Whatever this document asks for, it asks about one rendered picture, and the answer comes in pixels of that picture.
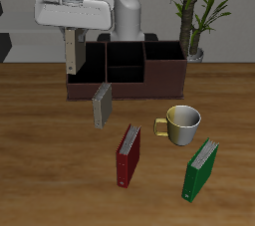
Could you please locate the red book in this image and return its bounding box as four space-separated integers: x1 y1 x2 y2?
116 123 142 189

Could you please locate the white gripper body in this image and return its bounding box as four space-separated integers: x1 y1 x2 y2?
34 0 116 32

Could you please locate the green book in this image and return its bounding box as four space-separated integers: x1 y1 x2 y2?
180 137 220 203

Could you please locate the white and yellow mug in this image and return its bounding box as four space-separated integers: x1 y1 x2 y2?
152 105 202 147

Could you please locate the dark brown desk caddy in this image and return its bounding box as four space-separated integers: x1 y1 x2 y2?
65 40 188 102

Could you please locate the green pot plant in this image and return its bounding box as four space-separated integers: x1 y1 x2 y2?
169 0 235 64

